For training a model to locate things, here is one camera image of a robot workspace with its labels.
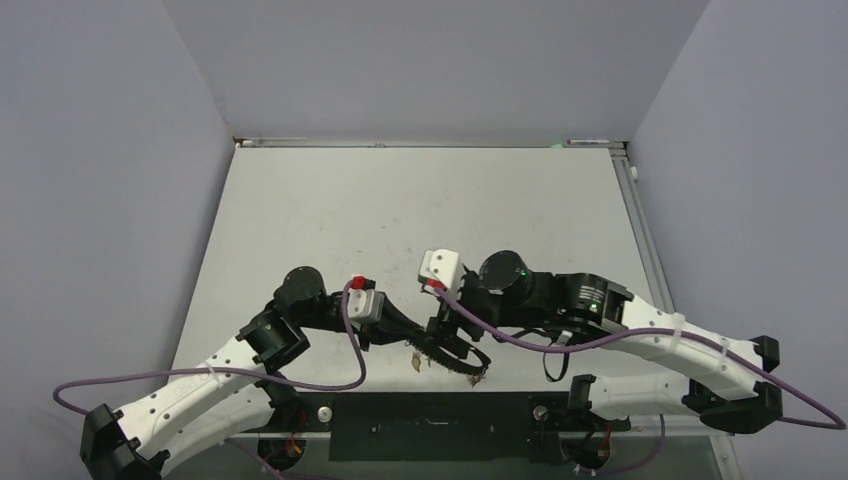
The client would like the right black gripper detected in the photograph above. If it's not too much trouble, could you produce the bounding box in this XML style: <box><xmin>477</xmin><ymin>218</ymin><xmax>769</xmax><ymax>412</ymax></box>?
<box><xmin>425</xmin><ymin>270</ymin><xmax>542</xmax><ymax>354</ymax></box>

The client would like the red key tag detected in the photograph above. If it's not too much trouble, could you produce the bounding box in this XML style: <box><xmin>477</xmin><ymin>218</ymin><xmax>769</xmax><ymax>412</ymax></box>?
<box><xmin>466</xmin><ymin>374</ymin><xmax>485</xmax><ymax>387</ymax></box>

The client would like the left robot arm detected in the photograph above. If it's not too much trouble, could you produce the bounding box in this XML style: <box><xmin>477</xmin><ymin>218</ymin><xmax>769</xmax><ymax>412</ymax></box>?
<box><xmin>80</xmin><ymin>266</ymin><xmax>425</xmax><ymax>479</ymax></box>

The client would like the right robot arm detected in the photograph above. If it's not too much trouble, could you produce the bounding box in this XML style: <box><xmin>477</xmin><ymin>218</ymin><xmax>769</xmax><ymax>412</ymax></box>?
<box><xmin>418</xmin><ymin>249</ymin><xmax>783</xmax><ymax>434</ymax></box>

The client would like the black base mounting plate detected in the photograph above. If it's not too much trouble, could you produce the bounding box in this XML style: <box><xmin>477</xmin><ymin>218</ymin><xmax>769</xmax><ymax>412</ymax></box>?
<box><xmin>256</xmin><ymin>391</ymin><xmax>631</xmax><ymax>469</ymax></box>

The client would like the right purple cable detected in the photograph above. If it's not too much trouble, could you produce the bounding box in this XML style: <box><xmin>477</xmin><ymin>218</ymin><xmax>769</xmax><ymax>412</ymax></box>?
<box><xmin>430</xmin><ymin>284</ymin><xmax>848</xmax><ymax>475</ymax></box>

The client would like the purple cable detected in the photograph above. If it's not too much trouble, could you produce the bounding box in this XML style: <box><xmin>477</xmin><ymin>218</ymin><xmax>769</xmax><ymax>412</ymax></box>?
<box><xmin>430</xmin><ymin>284</ymin><xmax>848</xmax><ymax>475</ymax></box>
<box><xmin>52</xmin><ymin>278</ymin><xmax>369</xmax><ymax>480</ymax></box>

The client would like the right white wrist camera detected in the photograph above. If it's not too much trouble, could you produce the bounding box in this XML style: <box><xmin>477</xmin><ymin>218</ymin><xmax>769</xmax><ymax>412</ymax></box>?
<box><xmin>417</xmin><ymin>249</ymin><xmax>464</xmax><ymax>296</ymax></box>

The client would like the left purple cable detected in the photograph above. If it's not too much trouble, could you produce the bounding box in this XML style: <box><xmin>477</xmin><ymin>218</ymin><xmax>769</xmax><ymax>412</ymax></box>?
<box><xmin>52</xmin><ymin>278</ymin><xmax>369</xmax><ymax>480</ymax></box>

